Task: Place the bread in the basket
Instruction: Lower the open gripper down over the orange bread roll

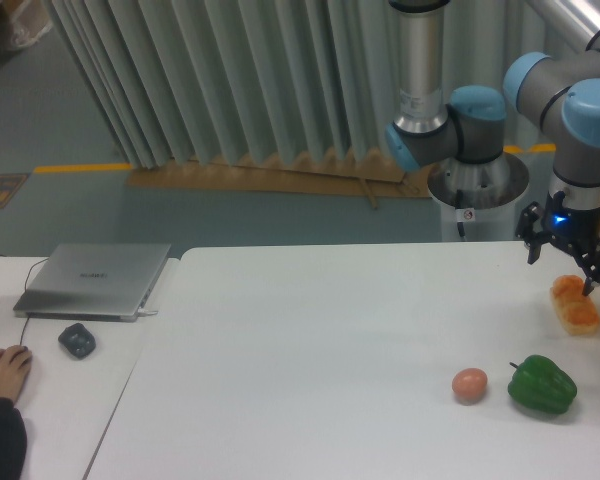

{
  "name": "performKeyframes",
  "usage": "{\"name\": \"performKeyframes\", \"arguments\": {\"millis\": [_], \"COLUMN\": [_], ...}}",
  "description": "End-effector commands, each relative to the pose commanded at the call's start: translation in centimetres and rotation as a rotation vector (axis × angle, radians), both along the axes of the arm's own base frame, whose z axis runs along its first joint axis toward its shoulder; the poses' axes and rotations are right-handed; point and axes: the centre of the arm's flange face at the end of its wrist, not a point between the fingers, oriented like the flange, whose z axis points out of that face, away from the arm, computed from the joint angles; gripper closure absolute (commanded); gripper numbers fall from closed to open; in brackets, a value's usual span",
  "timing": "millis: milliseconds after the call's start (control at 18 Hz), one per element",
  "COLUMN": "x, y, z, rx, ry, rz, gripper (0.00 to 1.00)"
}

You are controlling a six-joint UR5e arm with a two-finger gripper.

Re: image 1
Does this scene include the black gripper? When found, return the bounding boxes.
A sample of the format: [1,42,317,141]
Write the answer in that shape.
[515,192,600,296]

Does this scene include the orange glazed bread loaf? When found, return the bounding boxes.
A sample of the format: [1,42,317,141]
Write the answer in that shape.
[550,275,600,336]

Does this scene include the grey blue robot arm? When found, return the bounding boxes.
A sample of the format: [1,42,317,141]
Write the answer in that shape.
[385,1,600,293]

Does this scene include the black sleeved forearm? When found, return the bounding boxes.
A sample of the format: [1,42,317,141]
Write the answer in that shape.
[0,398,27,479]

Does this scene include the person's hand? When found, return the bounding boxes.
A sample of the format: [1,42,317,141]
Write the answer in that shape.
[0,345,33,404]

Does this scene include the green bell pepper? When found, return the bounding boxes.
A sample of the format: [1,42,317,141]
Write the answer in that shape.
[507,354,578,415]

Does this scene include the brown egg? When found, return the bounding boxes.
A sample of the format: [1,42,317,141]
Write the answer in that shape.
[451,368,488,403]

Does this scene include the flat brown cardboard sheet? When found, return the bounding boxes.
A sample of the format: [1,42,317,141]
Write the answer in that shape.
[126,147,430,208]

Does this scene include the pale green pleated curtain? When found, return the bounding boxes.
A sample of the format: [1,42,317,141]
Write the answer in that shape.
[49,0,561,169]

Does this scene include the silver closed laptop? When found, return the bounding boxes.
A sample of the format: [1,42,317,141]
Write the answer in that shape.
[13,243,171,321]

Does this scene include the dark grey control puck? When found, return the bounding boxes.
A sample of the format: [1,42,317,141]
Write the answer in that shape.
[58,323,97,360]

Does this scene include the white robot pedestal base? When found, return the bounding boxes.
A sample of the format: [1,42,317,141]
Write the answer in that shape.
[427,153,529,242]

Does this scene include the white laptop cable plug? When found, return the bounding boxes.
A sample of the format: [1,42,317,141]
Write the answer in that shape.
[137,301,159,317]

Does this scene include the black mouse cable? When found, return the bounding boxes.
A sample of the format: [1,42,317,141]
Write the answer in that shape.
[0,254,55,347]

